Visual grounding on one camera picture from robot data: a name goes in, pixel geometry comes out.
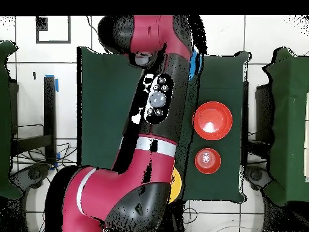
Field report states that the thin black floor cable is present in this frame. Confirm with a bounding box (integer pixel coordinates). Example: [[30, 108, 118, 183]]
[[86, 16, 109, 54]]

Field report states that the dark green table cloth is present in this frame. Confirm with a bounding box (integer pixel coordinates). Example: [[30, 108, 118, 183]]
[[76, 46, 250, 203]]

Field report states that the neighbouring green table cloth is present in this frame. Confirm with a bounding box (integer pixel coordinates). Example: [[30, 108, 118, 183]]
[[262, 47, 309, 206], [0, 40, 24, 200]]

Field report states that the black stand base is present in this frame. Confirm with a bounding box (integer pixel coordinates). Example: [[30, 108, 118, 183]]
[[10, 163, 51, 192]]

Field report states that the small orange bowl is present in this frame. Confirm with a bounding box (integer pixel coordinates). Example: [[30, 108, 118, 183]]
[[194, 147, 222, 175]]

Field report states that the black square floor marker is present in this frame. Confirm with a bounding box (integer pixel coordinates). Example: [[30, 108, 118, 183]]
[[36, 16, 72, 44]]

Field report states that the blue tape strip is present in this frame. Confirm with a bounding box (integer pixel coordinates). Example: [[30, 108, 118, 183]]
[[45, 74, 59, 93]]

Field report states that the large blue bowl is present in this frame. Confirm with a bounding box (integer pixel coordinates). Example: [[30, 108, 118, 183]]
[[188, 48, 202, 81]]

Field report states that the grey stand base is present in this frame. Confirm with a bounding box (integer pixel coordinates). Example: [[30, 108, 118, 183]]
[[243, 165, 272, 192]]

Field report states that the large yellow bowl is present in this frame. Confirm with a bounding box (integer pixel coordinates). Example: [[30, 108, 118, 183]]
[[168, 166, 182, 204]]

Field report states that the large shallow orange bowl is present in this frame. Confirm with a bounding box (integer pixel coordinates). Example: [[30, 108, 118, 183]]
[[192, 101, 234, 141]]

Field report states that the black table frame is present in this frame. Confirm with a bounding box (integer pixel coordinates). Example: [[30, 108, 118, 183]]
[[9, 76, 57, 165]]

